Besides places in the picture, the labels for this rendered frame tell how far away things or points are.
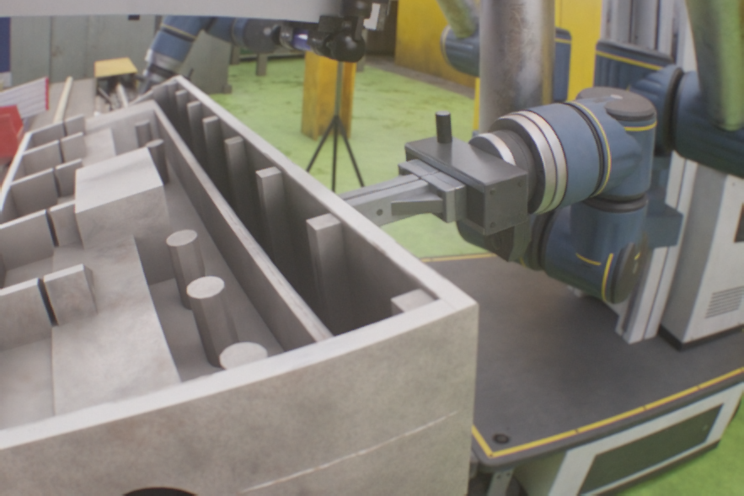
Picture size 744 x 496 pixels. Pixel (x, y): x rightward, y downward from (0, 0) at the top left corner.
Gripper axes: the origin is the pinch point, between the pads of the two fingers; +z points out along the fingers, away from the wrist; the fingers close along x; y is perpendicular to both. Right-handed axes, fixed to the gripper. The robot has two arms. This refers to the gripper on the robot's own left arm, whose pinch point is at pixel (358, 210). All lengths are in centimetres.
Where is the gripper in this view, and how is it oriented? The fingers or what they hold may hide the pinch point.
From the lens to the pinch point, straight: 53.7
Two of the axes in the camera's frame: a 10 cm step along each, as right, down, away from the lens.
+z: -8.9, 2.7, -3.8
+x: 4.6, 3.5, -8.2
